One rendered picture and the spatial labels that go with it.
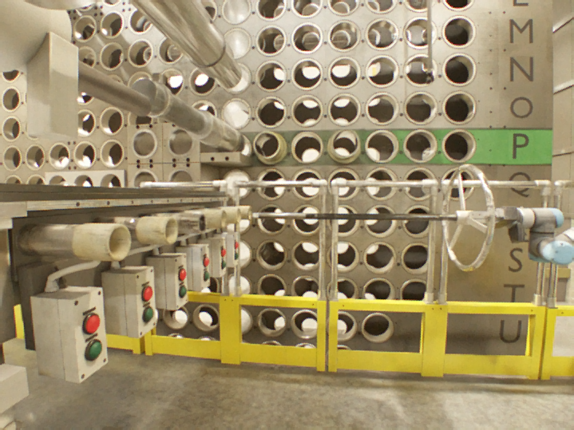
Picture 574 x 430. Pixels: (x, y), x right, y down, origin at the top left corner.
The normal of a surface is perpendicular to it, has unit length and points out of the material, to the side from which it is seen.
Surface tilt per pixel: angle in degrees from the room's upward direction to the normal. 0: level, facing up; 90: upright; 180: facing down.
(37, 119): 90
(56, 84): 90
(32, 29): 115
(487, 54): 90
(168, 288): 90
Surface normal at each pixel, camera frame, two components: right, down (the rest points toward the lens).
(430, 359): -0.14, 0.07
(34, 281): 0.99, 0.01
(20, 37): 0.80, 0.60
